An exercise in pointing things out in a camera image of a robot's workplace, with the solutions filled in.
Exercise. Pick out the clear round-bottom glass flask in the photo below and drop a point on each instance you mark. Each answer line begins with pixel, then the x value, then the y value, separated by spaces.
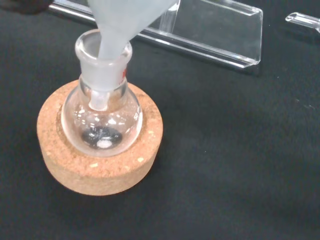
pixel 82 125

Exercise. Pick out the black bench cloth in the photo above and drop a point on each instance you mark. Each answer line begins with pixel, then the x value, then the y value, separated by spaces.
pixel 237 150

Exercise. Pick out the clear acrylic funnel stand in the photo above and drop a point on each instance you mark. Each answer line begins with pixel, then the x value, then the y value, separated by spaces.
pixel 212 32

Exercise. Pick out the clear glass weighing funnel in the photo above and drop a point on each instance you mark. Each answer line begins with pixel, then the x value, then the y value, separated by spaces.
pixel 303 21

